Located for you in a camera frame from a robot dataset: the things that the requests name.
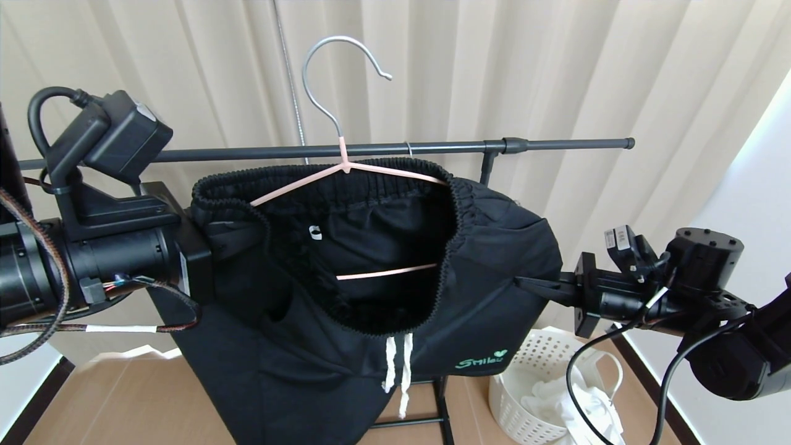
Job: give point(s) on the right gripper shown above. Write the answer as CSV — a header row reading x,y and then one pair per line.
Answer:
x,y
618,296

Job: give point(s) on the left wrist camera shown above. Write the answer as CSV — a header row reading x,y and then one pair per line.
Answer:
x,y
123,136

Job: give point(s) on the beige curtain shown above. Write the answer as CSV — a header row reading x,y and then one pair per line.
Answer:
x,y
556,62

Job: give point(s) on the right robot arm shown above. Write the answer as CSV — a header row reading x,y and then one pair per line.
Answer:
x,y
729,346

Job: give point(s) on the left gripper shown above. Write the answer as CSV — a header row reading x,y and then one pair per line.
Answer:
x,y
123,259

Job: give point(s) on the black shorts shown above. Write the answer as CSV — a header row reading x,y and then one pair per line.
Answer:
x,y
296,371

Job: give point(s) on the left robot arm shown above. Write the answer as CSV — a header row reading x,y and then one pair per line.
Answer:
x,y
25,278

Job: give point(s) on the black clothes rack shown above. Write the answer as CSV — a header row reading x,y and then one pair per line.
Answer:
x,y
556,144

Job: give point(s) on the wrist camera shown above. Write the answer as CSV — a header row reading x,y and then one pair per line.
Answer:
x,y
627,247
123,136

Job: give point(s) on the white laundry basket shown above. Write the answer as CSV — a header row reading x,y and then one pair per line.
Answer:
x,y
537,352

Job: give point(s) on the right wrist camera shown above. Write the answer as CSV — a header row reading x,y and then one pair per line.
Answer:
x,y
627,247

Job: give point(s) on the white garment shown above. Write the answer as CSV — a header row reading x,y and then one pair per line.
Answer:
x,y
556,402

